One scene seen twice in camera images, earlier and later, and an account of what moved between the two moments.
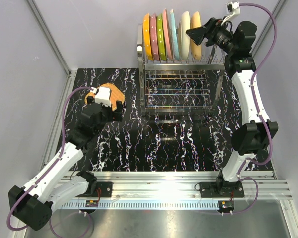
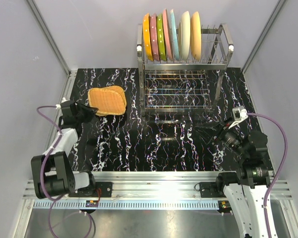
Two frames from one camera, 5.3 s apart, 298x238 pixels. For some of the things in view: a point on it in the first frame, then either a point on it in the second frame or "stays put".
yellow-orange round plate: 195,49 stays put
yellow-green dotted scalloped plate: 160,37 stays put
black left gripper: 114,116 to 91,111
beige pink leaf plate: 167,34 stays put
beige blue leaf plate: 175,34 stays put
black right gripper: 208,31 to 220,130
